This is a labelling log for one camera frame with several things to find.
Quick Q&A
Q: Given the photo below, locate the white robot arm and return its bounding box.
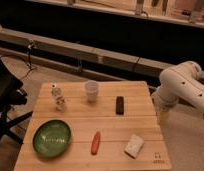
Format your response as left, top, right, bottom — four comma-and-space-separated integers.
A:
151, 61, 204, 124

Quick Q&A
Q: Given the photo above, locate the white sponge block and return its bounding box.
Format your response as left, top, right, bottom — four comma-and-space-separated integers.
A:
124, 134, 144, 158

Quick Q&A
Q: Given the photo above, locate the black rectangular block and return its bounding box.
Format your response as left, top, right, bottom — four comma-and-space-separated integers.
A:
116, 96, 124, 115

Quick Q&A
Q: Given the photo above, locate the orange carrot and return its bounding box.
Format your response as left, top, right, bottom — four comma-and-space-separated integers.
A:
91, 131, 101, 155

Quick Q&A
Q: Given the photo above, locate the white plastic cup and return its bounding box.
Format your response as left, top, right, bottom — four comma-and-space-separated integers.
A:
84, 80, 99, 102

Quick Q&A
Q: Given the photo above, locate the green round plate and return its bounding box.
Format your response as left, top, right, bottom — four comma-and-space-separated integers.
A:
32, 120, 72, 158

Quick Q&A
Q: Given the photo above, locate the black office chair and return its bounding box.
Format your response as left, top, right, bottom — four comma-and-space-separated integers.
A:
0, 58, 32, 144

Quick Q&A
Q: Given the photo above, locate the black cable on floor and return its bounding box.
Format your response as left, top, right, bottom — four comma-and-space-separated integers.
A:
18, 39, 38, 81

